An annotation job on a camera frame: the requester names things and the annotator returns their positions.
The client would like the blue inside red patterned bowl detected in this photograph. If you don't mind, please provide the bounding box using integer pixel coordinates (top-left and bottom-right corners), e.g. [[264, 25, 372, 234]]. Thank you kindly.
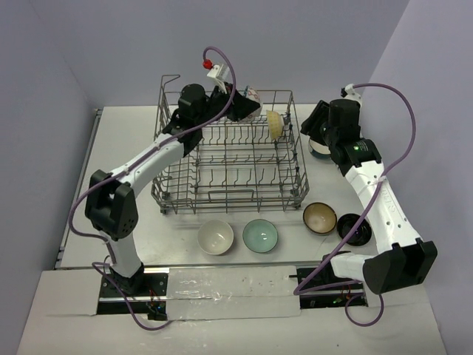
[[238, 86, 262, 124]]

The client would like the dark teal white bowl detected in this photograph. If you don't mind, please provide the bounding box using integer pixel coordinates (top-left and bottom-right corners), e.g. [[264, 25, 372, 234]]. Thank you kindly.
[[308, 139, 331, 160]]

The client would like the yellow dotted bowl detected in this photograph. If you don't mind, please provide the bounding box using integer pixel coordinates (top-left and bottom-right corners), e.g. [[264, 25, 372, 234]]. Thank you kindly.
[[266, 110, 287, 141]]

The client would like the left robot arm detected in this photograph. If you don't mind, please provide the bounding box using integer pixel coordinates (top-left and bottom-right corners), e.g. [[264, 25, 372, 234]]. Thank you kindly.
[[85, 83, 262, 295]]

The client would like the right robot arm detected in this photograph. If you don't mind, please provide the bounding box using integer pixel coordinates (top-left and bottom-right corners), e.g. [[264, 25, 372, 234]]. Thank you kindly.
[[301, 98, 438, 294]]

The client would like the brown rimmed cream bowl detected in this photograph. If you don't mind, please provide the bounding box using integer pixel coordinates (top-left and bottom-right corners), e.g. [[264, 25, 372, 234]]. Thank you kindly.
[[303, 202, 338, 235]]

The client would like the black ceramic bowl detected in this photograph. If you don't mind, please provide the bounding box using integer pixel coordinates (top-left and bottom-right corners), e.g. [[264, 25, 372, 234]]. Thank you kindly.
[[336, 213, 375, 248]]

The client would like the light green ceramic bowl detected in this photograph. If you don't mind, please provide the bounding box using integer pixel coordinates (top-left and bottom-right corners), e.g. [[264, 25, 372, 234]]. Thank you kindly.
[[242, 219, 279, 254]]

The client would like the white ceramic bowl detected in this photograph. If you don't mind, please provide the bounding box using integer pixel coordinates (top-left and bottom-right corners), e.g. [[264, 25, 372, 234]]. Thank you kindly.
[[197, 220, 234, 256]]

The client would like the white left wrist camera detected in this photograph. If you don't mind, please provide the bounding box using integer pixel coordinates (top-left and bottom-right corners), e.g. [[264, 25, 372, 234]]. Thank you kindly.
[[203, 59, 230, 93]]

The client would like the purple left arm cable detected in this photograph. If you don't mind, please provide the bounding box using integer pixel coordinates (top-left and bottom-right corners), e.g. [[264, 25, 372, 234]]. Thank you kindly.
[[68, 46, 239, 330]]

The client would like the grey wire dish rack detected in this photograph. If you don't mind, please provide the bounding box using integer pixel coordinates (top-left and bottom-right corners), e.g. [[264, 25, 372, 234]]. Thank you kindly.
[[151, 89, 310, 214]]

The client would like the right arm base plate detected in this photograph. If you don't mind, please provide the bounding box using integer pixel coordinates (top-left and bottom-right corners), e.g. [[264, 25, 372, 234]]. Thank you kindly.
[[299, 266, 367, 309]]

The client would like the aluminium mounting rail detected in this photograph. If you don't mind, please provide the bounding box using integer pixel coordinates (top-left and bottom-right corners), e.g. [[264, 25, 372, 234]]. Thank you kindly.
[[144, 260, 321, 273]]

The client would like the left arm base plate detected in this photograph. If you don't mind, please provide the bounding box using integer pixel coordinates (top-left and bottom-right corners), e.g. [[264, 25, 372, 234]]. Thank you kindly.
[[97, 272, 169, 322]]

